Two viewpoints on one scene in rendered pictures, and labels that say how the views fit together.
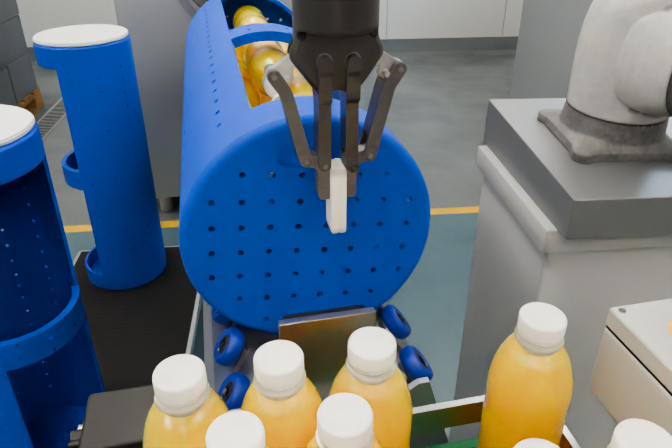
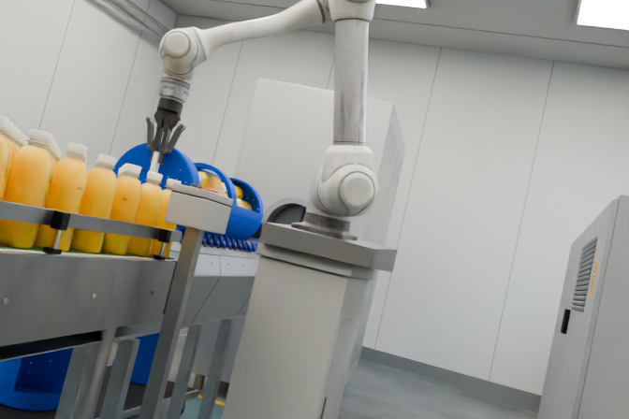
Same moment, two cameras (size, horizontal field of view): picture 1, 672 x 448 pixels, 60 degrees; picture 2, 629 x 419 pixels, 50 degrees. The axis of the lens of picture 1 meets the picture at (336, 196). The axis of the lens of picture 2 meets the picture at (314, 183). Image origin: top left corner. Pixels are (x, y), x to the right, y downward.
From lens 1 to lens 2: 1.79 m
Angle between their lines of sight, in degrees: 40
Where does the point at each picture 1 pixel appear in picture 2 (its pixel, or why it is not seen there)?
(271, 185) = (143, 162)
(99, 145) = not seen: hidden behind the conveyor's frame
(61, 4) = not seen: hidden behind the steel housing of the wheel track
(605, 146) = (306, 223)
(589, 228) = (270, 238)
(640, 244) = (299, 262)
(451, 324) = not seen: outside the picture
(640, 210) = (291, 235)
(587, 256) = (277, 265)
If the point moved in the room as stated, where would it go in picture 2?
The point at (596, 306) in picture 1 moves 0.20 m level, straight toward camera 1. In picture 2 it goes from (281, 298) to (226, 289)
